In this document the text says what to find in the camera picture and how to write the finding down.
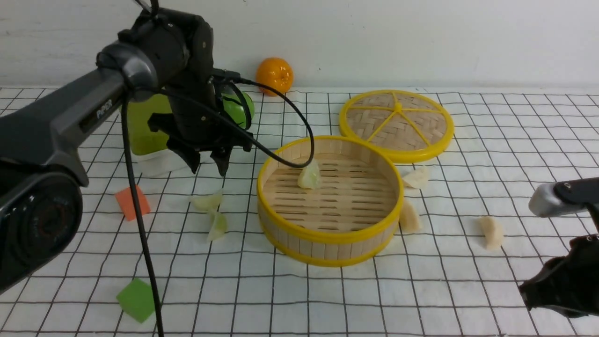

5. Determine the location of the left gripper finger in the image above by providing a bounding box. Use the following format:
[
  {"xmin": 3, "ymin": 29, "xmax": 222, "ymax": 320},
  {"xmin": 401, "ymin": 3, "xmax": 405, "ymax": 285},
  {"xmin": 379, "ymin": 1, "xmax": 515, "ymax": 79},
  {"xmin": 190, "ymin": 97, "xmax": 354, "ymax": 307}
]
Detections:
[
  {"xmin": 167, "ymin": 139, "xmax": 201, "ymax": 174},
  {"xmin": 211, "ymin": 147, "xmax": 233, "ymax": 177}
]

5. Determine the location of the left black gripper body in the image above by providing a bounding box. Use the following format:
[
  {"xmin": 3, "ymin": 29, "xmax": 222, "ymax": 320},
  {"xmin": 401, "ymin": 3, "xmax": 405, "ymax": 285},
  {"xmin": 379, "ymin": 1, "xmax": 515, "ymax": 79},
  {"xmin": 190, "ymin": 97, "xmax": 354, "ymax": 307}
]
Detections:
[{"xmin": 159, "ymin": 14, "xmax": 252, "ymax": 157}]

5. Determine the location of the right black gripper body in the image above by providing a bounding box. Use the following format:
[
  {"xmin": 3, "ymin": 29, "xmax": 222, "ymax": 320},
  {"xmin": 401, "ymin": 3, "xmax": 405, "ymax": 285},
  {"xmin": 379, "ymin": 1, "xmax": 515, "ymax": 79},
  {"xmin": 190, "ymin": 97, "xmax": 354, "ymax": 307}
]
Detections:
[{"xmin": 519, "ymin": 234, "xmax": 599, "ymax": 318}]

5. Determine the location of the green dumpling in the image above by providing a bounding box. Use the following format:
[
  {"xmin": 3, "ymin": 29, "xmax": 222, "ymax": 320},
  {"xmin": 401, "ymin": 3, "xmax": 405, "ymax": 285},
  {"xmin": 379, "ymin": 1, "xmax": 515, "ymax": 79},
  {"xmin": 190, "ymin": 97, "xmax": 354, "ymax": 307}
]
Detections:
[
  {"xmin": 207, "ymin": 209, "xmax": 227, "ymax": 242},
  {"xmin": 297, "ymin": 159, "xmax": 321, "ymax": 190},
  {"xmin": 189, "ymin": 189, "xmax": 223, "ymax": 213}
]

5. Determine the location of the white dumpling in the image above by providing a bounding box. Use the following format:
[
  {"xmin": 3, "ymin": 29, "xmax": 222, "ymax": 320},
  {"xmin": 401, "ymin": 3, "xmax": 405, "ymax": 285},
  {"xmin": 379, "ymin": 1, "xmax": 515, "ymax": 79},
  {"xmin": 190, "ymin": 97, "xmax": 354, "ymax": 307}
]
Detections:
[
  {"xmin": 399, "ymin": 200, "xmax": 422, "ymax": 234},
  {"xmin": 402, "ymin": 166, "xmax": 430, "ymax": 190},
  {"xmin": 478, "ymin": 216, "xmax": 504, "ymax": 251}
]

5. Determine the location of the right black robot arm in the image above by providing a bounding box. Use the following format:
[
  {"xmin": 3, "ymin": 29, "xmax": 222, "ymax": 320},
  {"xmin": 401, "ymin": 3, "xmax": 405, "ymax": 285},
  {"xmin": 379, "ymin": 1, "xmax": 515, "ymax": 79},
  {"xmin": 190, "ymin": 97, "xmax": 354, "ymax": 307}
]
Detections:
[{"xmin": 518, "ymin": 177, "xmax": 599, "ymax": 318}]

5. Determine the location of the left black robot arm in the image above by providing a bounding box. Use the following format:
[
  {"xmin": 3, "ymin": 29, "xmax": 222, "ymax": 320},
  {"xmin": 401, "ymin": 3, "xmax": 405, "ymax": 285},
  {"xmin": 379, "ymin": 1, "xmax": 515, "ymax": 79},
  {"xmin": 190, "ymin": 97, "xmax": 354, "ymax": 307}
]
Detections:
[{"xmin": 0, "ymin": 4, "xmax": 253, "ymax": 292}]

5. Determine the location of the yellow bamboo steamer tray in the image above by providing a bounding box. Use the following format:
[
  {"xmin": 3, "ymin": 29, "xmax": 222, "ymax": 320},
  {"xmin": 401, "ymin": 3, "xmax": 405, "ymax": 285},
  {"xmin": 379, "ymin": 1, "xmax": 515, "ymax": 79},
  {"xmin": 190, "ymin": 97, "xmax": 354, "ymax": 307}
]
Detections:
[{"xmin": 256, "ymin": 136, "xmax": 404, "ymax": 267}]

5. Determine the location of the yellow bamboo steamer lid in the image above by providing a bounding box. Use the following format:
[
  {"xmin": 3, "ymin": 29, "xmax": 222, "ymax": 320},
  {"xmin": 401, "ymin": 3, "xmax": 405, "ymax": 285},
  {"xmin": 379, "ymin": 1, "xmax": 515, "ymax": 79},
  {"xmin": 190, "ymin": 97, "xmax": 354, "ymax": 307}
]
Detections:
[{"xmin": 339, "ymin": 89, "xmax": 455, "ymax": 164}]

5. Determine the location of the green lidded white box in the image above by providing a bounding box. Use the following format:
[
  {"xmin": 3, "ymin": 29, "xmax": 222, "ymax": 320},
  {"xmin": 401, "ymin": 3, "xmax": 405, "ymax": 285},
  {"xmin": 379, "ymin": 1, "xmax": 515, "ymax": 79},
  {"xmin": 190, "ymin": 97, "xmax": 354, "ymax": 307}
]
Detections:
[{"xmin": 127, "ymin": 94, "xmax": 189, "ymax": 177}]

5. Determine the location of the green toy watermelon ball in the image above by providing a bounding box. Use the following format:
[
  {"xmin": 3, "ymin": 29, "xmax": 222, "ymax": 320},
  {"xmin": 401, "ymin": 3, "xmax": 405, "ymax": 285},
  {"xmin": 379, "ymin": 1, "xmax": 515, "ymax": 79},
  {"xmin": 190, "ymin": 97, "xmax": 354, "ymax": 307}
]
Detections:
[{"xmin": 221, "ymin": 91, "xmax": 255, "ymax": 130}]

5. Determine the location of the orange foam cube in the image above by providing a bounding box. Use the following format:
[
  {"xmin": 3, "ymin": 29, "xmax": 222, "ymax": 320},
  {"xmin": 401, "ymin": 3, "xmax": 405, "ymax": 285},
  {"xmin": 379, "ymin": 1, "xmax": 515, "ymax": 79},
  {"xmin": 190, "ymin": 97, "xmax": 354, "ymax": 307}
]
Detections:
[{"xmin": 114, "ymin": 185, "xmax": 151, "ymax": 221}]

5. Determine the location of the orange toy fruit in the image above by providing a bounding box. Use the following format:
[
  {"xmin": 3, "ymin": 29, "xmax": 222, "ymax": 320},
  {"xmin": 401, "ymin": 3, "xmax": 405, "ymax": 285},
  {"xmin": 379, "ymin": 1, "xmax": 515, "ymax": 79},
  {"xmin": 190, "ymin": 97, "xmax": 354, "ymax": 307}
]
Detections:
[{"xmin": 256, "ymin": 57, "xmax": 294, "ymax": 94}]

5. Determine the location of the white grid tablecloth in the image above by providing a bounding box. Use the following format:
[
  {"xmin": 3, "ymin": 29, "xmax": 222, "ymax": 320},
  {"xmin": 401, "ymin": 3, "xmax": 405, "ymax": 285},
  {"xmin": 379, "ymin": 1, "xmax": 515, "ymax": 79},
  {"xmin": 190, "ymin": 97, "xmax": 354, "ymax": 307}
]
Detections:
[{"xmin": 0, "ymin": 88, "xmax": 599, "ymax": 337}]

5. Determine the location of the green foam cube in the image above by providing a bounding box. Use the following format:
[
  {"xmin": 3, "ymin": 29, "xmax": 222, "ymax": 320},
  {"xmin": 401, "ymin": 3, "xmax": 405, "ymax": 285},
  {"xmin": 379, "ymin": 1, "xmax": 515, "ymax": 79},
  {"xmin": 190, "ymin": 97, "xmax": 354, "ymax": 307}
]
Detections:
[{"xmin": 116, "ymin": 278, "xmax": 155, "ymax": 323}]

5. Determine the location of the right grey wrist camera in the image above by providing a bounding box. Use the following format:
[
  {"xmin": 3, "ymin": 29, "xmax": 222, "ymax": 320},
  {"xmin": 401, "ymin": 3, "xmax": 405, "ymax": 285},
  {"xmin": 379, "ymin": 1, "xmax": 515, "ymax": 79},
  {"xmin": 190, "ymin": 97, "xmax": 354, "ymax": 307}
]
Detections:
[{"xmin": 528, "ymin": 182, "xmax": 578, "ymax": 218}]

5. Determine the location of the left black cable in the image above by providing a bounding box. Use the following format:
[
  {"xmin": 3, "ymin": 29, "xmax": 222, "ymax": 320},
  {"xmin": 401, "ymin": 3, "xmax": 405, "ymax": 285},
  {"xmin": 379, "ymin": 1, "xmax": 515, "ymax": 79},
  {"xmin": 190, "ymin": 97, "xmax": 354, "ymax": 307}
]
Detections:
[{"xmin": 121, "ymin": 68, "xmax": 315, "ymax": 337}]

